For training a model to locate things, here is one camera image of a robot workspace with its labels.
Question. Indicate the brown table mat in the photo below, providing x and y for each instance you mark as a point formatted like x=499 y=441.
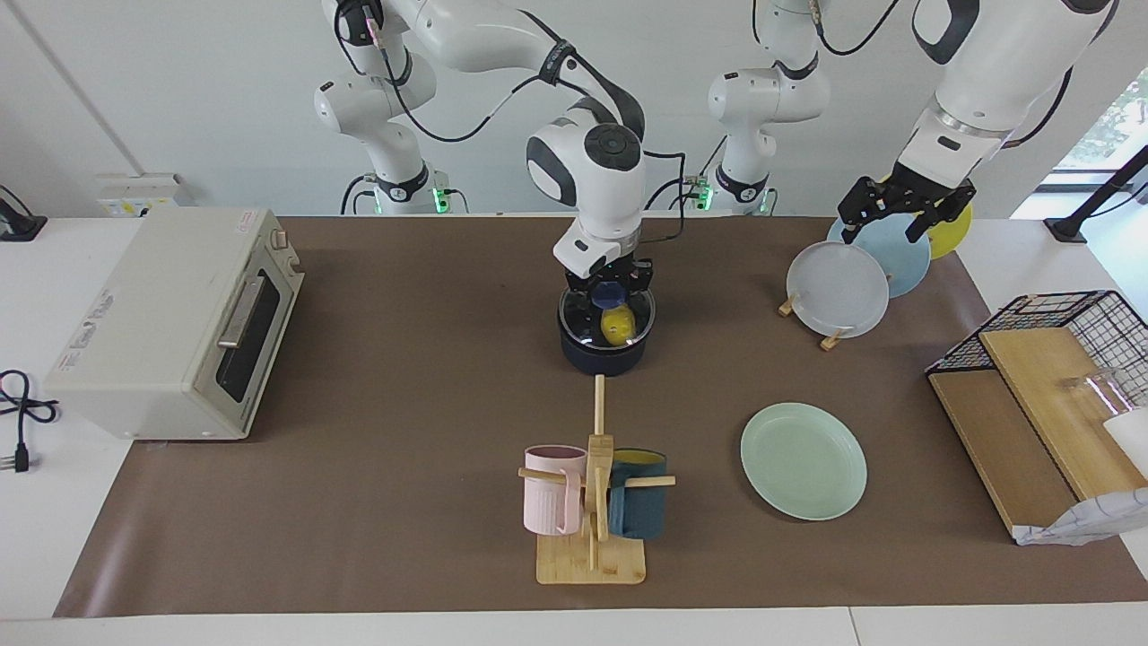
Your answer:
x=404 y=502

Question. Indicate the light wooden board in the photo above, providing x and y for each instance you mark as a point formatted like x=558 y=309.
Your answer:
x=1049 y=413

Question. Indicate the white wall socket box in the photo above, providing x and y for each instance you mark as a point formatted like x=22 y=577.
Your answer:
x=134 y=193

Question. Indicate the yellow lemon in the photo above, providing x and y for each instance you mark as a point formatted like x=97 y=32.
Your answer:
x=619 y=326

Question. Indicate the light green plate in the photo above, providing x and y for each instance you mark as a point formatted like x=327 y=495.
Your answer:
x=803 y=462

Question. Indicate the pink ribbed mug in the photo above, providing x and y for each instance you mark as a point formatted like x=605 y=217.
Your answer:
x=549 y=493

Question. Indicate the beige toaster oven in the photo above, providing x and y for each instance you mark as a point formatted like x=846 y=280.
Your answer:
x=143 y=341

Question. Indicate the dark teal mug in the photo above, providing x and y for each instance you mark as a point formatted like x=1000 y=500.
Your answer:
x=639 y=507

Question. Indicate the black desk clamp device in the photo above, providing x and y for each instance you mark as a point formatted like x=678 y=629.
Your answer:
x=18 y=226

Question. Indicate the white checked cloth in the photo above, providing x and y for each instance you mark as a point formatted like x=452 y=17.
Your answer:
x=1094 y=520

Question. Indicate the wooden mug rack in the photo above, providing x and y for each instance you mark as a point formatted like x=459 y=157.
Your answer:
x=592 y=561

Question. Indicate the light blue plate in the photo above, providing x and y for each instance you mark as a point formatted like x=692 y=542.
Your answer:
x=901 y=262

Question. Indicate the wooden plate rack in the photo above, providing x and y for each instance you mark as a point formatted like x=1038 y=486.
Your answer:
x=831 y=340

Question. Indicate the yellow plate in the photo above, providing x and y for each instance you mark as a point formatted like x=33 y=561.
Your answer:
x=952 y=237

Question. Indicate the bright window with greenery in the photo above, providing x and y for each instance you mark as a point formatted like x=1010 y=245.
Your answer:
x=1112 y=126

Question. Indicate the white plastic container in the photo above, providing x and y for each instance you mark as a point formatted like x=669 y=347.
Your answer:
x=1132 y=440

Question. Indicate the glass lid with blue knob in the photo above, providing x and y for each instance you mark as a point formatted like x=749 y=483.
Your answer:
x=610 y=296

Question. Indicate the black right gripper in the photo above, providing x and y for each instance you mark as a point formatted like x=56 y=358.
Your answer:
x=619 y=272

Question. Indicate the dark brown wooden board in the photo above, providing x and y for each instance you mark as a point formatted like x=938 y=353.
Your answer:
x=995 y=449

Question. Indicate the pale grey plate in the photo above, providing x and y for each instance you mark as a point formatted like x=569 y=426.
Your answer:
x=839 y=289

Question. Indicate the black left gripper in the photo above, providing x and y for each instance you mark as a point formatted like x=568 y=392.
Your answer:
x=906 y=190

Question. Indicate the clear glass cup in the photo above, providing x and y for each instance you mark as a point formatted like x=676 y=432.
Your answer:
x=1099 y=390

